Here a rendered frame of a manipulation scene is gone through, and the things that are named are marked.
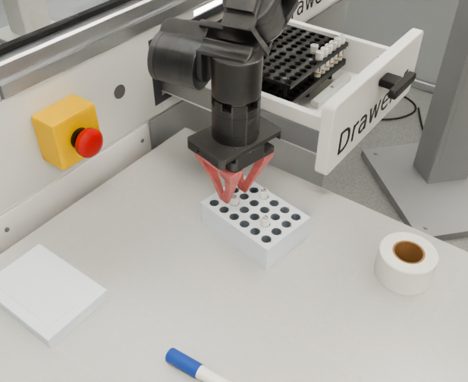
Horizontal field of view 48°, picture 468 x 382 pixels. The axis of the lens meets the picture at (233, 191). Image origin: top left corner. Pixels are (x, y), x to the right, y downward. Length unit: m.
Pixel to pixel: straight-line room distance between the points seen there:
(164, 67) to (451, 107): 1.38
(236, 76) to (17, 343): 0.38
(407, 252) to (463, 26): 1.19
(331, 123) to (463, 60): 1.16
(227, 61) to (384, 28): 2.15
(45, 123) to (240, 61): 0.27
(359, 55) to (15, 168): 0.57
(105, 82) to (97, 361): 0.39
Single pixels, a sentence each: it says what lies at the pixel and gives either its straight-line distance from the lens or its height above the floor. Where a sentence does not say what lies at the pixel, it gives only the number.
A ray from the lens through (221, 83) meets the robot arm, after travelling 0.58.
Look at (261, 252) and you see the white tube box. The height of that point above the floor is 0.79.
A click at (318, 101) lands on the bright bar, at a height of 0.85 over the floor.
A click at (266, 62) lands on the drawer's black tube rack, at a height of 0.90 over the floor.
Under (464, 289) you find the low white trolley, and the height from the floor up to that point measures 0.76.
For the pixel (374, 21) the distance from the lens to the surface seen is 2.70.
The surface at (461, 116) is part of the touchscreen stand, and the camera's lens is 1.91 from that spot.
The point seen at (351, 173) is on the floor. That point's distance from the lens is 2.08.
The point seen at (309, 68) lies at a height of 0.90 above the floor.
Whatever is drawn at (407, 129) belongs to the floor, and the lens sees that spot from 2.39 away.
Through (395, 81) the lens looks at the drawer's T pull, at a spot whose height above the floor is 0.91.
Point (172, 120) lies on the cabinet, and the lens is 0.93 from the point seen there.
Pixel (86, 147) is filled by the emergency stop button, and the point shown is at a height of 0.88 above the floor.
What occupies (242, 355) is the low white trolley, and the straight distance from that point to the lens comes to 0.60.
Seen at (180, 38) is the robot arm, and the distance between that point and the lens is 0.61.
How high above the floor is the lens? 1.27
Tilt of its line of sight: 41 degrees down
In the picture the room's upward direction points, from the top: straight up
